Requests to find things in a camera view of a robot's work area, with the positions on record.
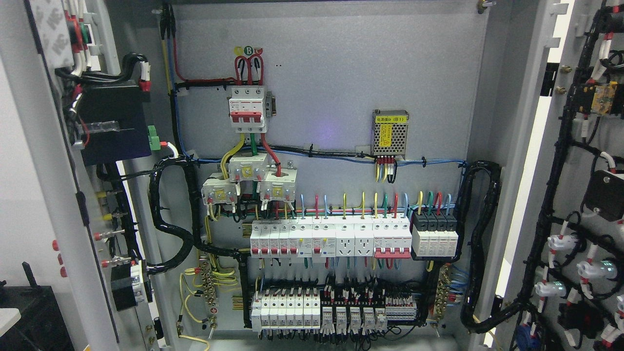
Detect grey cabinet door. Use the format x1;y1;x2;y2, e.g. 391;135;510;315
1;0;159;351
497;0;623;351

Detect white current transformers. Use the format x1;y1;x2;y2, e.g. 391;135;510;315
201;153;298;206

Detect row of white breakers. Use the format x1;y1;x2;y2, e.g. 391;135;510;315
250;218;336;258

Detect white socket modules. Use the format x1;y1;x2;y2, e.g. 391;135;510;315
335;217;374;257

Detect metal mesh power supply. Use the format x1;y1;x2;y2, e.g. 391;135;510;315
370;109;410;157

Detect main red white breaker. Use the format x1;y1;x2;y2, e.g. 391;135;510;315
228;86;268;134

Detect black white surge protector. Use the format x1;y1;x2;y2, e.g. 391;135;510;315
410;213;459;262

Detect lower white breaker row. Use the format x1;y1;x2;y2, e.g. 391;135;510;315
251;287;321;333

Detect relay terminal row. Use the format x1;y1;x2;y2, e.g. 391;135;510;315
319;278;419;340

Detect brass ground bus bar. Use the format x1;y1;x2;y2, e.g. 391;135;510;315
432;264;451;323

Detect black digital power meter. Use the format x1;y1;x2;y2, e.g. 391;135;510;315
77;80;151;166

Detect red handled circuit breaker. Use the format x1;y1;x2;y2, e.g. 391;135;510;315
373;217;412;258

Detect black cable harness left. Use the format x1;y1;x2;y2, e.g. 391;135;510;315
149;155;252;327

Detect black cable harness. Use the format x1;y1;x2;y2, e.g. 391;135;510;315
149;155;252;327
453;161;503;334

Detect black cable harness right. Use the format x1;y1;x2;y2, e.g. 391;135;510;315
453;161;503;334

